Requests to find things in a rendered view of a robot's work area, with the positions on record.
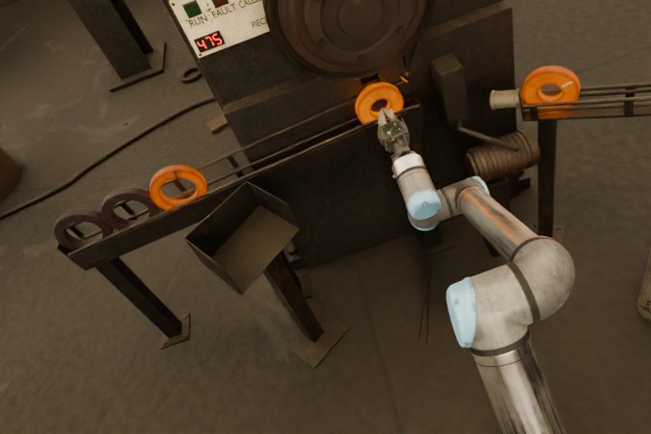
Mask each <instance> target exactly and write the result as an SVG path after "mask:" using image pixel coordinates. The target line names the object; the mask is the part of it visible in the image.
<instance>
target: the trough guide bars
mask: <svg viewBox="0 0 651 434"><path fill-rule="evenodd" d="M648 86H651V82H641V83H628V84H614V85H602V86H588V87H580V91H592V90H607V89H620V88H626V90H612V91H598V92H584V93H579V96H578V97H587V96H603V95H618V94H626V98H615V99H599V100H583V101H567V102H551V103H534V104H522V107H523V108H526V109H524V110H523V113H527V112H530V115H531V121H539V112H547V111H565V110H584V109H620V108H624V117H634V108H640V107H651V102H647V103H634V102H640V101H651V96H646V97H635V93H648V92H651V88H640V89H635V87H648ZM541 92H542V93H543V94H550V93H561V92H562V90H561V89H548V90H541ZM606 103H624V104H612V105H594V106H577V107H559V108H538V107H555V106H572V105H589V104H606Z"/></svg>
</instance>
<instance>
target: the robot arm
mask: <svg viewBox="0 0 651 434"><path fill-rule="evenodd" d="M385 116H386V117H387V118H388V121H389V123H387V122H386V119H385ZM401 119H402V122H401V121H400V120H399V119H398V118H397V116H396V115H394V113H393V110H392V109H390V110H388V109H386V108H381V110H380V112H379V119H378V125H379V126H378V138H379V141H380V142H381V144H382V146H383V145H384V146H385V148H386V151H389V153H390V152H394V154H392V155H391V160H392V162H393V165H392V167H391V168H392V171H393V173H394V175H393V176H392V177H393V178H395V177H396V181H397V183H398V186H399V188H400V191H401V193H402V196H403V198H404V201H405V204H406V208H407V212H408V219H409V221H410V222H411V224H412V225H413V226H414V227H415V228H416V229H418V230H421V231H429V230H432V229H434V228H435V227H436V226H437V225H438V223H439V222H440V221H443V220H446V219H448V218H450V217H453V216H455V215H458V214H461V213H462V214H464V215H465V216H466V217H467V219H468V220H469V221H470V222H471V223H472V224H473V225H474V226H475V227H476V228H477V229H478V231H479V232H480V233H481V234H482V235H483V236H484V237H485V238H486V239H487V241H488V242H489V243H490V244H491V245H492V246H493V247H494V248H495V249H496V250H497V251H498V253H499V254H500V255H501V256H502V257H503V258H504V259H505V260H506V261H507V262H508V264H504V265H502V266H499V267H496V268H493V269H491V270H488V271H486V272H483V273H481V274H478V275H475V276H473V277H470V278H469V277H466V278H465V279H464V280H462V281H460V282H457V283H455V284H453V285H451V286H449V288H448V290H447V304H448V309H449V316H450V319H451V323H452V326H453V329H454V333H455V335H456V338H457V341H458V343H459V345H460V346H461V347H463V348H465V347H466V348H469V350H470V352H471V354H472V355H473V356H474V359H475V361H476V364H477V366H478V369H479V371H480V375H481V377H482V380H483V383H484V385H485V388H486V391H487V393H488V396H489V398H490V401H491V404H492V406H493V409H494V411H495V414H496V417H497V419H498V421H499V423H500V426H501V429H502V431H503V434H566V431H565V429H564V426H563V423H562V421H561V419H560V416H559V414H558V411H557V408H556V406H555V403H554V401H553V398H552V395H551V393H550V390H549V387H548V385H547V382H546V379H545V377H544V374H543V371H542V368H541V365H540V363H539V360H538V357H537V355H536V352H535V350H534V347H533V344H532V342H531V339H530V337H531V335H530V332H529V329H528V327H527V325H530V324H533V323H536V322H538V321H541V320H544V319H546V318H547V317H549V316H550V315H552V314H554V313H555V312H556V311H557V310H558V309H559V308H560V307H561V306H562V305H563V304H564V302H565V301H566V300H567V298H568V297H569V295H570V293H571V291H572V288H573V285H574V262H573V260H572V257H571V255H570V254H569V252H568V251H567V250H566V249H565V248H564V247H563V246H562V245H561V244H560V243H558V242H557V241H556V240H554V239H552V238H550V237H546V236H537V235H536V234H535V233H534V232H532V231H531V230H530V229H529V228H528V227H526V226H525V225H524V224H523V223H521V222H520V221H519V220H518V219H517V218H515V217H514V216H513V215H512V214H511V213H509V212H508V211H507V210H506V209H505V208H504V207H503V206H502V205H501V204H499V203H497V202H496V201H495V200H493V199H492V198H491V197H490V195H489V191H488V189H487V187H486V185H485V183H484V182H483V181H482V180H481V178H480V177H478V176H473V177H468V178H466V179H465V180H462V181H459V182H457V183H454V184H451V185H450V186H447V187H444V188H442V189H439V190H436V189H435V187H434V185H433V183H432V180H431V178H430V176H429V174H428V171H427V169H426V167H425V164H424V162H423V161H422V158H421V157H420V155H418V154H416V152H415V151H411V150H410V148H409V142H410V138H409V131H408V129H407V126H406V124H405V122H404V120H403V118H401Z"/></svg>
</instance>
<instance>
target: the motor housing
mask: <svg viewBox="0 0 651 434"><path fill-rule="evenodd" d="M498 140H503V141H507V142H510V143H515V144H518V145H520V146H521V147H522V150H521V151H520V152H517V151H514V150H511V149H507V148H505V147H502V146H499V145H496V144H493V143H490V142H485V143H481V144H480V145H476V146H475V147H474V146H473V147H471V148H470V149H468V150H466V154H465V155H464V161H465V165H466V168H467V171H468V173H469V175H470V177H473V176H478V177H480V178H481V180H482V181H483V182H484V183H485V185H486V187H487V189H488V191H489V195H490V197H491V198H492V199H493V200H495V201H496V202H497V203H499V204H501V205H502V206H503V207H504V208H505V209H506V210H507V211H508V212H509V213H511V206H510V189H509V180H508V179H507V178H506V175H510V174H513V173H515V172H519V171H523V170H524V169H529V168H532V167H533V166H534V165H535V164H537V163H538V162H539V159H540V158H541V151H540V147H539V146H538V142H537V140H536V138H535V137H534V135H533V134H532V133H530V132H528V131H526V130H522V131H520V130H518V131H516V132H513V133H511V134H507V135H504V136H502V137H499V138H498ZM482 238H483V241H484V243H485V245H486V246H487V248H488V250H489V252H490V253H491V255H492V257H493V258H496V257H499V256H501V255H500V254H499V253H498V251H497V250H496V249H495V248H494V247H493V246H492V245H491V244H490V243H489V242H488V241H487V239H486V238H485V237H484V236H482Z"/></svg>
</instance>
